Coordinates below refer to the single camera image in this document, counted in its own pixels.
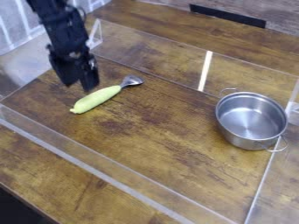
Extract clear acrylic triangle stand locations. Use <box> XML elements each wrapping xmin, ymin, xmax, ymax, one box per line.
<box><xmin>87</xmin><ymin>19</ymin><xmax>103</xmax><ymax>49</ymax></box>

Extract clear acrylic enclosure panel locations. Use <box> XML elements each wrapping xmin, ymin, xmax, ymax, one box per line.
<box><xmin>0</xmin><ymin>103</ymin><xmax>238</xmax><ymax>224</ymax></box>

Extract stainless steel pot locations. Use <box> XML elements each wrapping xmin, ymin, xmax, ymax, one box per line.
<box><xmin>216</xmin><ymin>91</ymin><xmax>289</xmax><ymax>152</ymax></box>

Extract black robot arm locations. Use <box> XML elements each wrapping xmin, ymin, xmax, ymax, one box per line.
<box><xmin>26</xmin><ymin>0</ymin><xmax>99</xmax><ymax>92</ymax></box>

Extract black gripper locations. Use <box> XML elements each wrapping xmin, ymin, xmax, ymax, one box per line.
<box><xmin>41</xmin><ymin>11</ymin><xmax>99</xmax><ymax>92</ymax></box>

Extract black bar on table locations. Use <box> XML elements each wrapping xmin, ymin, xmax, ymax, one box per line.
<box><xmin>190</xmin><ymin>3</ymin><xmax>268</xmax><ymax>28</ymax></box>

